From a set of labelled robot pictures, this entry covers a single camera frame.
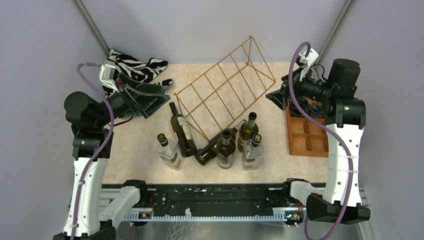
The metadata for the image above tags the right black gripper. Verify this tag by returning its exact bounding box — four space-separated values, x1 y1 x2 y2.
265 64 333 110

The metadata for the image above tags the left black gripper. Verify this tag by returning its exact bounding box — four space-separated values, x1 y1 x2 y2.
96 72 171 127

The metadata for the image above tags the olive green wine bottle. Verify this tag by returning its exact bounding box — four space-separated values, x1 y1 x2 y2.
237 112 259 153

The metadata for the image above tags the clear square liquor bottle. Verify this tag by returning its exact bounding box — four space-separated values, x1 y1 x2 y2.
242 133 264 171

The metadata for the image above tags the brown wine bottle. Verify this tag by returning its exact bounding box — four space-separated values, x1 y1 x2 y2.
216 129 236 169

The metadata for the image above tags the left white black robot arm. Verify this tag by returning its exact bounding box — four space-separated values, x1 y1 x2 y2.
54 74 170 240

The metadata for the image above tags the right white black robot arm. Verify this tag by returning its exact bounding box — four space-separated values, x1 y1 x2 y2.
266 58 371 225

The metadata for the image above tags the dark bottle leaning on rack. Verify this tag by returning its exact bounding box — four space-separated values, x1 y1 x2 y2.
169 101 197 158

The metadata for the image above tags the clear liquor bottle left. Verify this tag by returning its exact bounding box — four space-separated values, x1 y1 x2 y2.
156 133 184 171

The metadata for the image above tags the dark bottle lying down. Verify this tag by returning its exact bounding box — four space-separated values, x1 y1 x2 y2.
194 119 246 166

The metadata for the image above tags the zebra striped cloth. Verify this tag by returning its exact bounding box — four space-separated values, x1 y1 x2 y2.
101 49 168 97

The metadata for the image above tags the dark rolled tie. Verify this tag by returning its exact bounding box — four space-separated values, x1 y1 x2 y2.
288 96 325 119

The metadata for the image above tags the wooden compartment tray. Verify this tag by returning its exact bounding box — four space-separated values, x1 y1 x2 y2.
285 108 329 158

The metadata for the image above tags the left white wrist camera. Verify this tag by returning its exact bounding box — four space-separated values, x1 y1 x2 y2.
99 60 116 83

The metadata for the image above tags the gold wire wine rack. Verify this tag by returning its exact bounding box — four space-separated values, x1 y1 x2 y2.
174 35 276 142

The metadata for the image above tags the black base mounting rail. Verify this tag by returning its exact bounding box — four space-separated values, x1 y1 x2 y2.
99 182 327 223

